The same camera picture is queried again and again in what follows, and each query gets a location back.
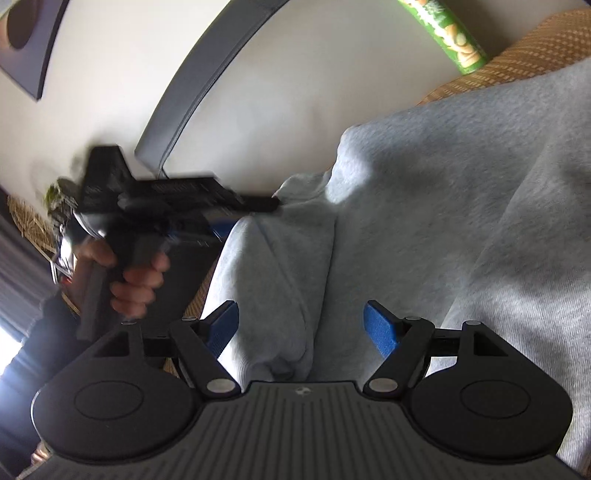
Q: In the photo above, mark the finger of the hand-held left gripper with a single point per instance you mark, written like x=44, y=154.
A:
x=258, y=205
x=221, y=230

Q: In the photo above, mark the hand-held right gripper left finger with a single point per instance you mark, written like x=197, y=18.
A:
x=224, y=325

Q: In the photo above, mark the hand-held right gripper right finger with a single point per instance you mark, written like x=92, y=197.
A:
x=378, y=327

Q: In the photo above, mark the light grey zip hoodie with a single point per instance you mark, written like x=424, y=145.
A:
x=415, y=230

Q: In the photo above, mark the person's left forearm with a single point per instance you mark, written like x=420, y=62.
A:
x=32, y=350

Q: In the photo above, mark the person's left hand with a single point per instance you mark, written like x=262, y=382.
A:
x=138, y=286

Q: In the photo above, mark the green potted plant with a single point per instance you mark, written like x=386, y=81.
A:
x=57, y=196

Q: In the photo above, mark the grey curtain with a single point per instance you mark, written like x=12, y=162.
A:
x=18, y=286

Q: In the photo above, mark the green chips can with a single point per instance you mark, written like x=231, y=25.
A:
x=450, y=32

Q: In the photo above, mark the brown woven mat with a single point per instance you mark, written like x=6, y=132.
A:
x=531, y=50

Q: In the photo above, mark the woven wicker wall decoration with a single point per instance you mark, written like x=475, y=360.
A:
x=32, y=221

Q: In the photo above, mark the framed wall picture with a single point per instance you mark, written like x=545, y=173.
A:
x=32, y=41

